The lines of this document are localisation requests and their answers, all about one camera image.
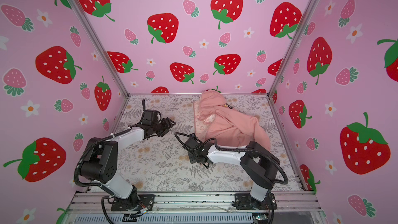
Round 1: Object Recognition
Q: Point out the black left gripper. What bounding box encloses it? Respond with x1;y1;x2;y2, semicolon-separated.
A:
151;117;176;137

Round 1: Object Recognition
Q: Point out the pink Snoopy hooded jacket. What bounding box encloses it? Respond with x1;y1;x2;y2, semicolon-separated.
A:
194;90;271;151

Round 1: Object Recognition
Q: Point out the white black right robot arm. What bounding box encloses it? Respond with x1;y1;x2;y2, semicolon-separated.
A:
175;133;289;204

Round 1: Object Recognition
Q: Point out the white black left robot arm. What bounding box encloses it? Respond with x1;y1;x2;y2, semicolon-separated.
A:
73;110;176;210

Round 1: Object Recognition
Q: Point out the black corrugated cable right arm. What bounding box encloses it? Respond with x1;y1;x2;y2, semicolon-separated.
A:
174;132;289;186

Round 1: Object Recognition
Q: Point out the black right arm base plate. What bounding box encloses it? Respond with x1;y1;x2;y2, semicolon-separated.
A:
232;193;277;210

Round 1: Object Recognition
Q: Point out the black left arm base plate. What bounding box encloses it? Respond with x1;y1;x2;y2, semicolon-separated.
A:
111;192;155;213

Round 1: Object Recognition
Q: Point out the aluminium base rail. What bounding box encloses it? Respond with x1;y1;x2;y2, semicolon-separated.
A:
62;191;327;224

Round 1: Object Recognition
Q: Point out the aluminium frame corner post left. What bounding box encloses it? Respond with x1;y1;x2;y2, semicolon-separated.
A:
68;0;130;99

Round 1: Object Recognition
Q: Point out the aluminium frame corner post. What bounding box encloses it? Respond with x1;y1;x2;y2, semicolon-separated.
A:
68;0;130;99
268;0;320;99

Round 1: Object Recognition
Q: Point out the aluminium frame corner post right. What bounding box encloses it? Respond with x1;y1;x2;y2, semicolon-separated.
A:
268;0;320;99

